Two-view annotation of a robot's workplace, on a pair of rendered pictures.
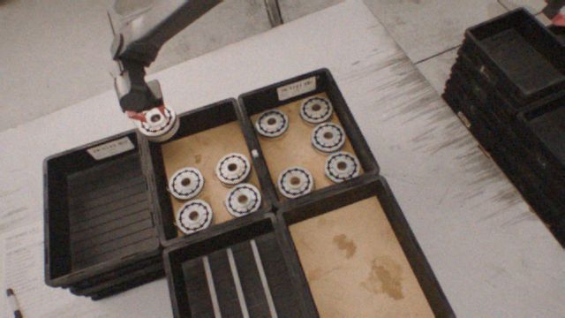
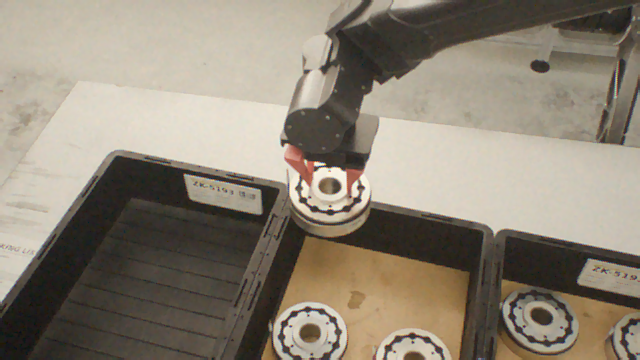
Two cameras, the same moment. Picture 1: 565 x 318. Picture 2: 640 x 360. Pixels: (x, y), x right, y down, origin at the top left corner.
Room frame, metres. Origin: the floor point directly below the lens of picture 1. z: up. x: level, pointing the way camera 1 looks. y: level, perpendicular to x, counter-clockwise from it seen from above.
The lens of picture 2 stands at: (0.20, 0.12, 1.62)
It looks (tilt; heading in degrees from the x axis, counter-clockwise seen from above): 48 degrees down; 23
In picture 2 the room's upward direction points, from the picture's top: straight up
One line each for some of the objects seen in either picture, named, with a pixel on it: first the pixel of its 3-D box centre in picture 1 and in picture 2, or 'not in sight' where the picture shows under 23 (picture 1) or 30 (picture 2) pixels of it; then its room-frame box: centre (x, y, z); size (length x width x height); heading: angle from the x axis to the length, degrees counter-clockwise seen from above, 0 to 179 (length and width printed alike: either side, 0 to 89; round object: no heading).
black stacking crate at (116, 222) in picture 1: (108, 208); (151, 294); (0.54, 0.52, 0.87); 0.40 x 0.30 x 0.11; 8
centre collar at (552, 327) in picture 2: (271, 122); (540, 316); (0.73, 0.01, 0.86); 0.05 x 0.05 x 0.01
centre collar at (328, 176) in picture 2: (155, 118); (329, 187); (0.68, 0.31, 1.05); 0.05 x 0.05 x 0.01
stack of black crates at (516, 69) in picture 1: (503, 84); not in sight; (1.03, -1.05, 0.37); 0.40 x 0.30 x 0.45; 13
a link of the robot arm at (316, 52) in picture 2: (124, 73); (329, 72); (0.68, 0.31, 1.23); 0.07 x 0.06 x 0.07; 13
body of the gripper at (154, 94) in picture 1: (136, 89); (330, 114); (0.68, 0.31, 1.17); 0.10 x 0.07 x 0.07; 98
